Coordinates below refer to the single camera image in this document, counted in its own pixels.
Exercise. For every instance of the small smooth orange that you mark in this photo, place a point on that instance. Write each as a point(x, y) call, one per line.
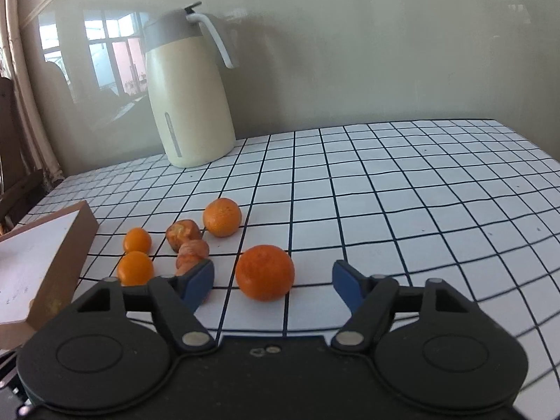
point(135, 267)
point(137, 240)

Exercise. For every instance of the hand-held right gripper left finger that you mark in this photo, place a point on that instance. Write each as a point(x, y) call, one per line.
point(199, 278)

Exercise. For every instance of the shrivelled brownish orange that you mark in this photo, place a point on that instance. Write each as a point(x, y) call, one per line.
point(183, 235)
point(192, 253)

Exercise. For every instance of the white black-checked tablecloth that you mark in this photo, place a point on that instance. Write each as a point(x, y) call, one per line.
point(393, 205)

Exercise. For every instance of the beige curtain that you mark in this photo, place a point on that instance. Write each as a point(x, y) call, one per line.
point(26, 118)

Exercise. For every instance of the dark wooden chair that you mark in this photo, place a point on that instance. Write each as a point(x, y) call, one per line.
point(8, 140)

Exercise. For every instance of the medium orange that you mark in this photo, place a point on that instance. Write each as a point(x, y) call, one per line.
point(222, 217)

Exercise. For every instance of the large orange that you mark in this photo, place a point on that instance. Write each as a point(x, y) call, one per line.
point(264, 272)

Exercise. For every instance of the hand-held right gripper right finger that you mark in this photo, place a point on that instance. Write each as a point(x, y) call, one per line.
point(345, 276)

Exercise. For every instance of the cream thermos jug grey lid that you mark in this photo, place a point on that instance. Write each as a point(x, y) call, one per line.
point(188, 96)

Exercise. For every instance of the brown cardboard box white inside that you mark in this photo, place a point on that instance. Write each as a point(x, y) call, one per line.
point(35, 262)

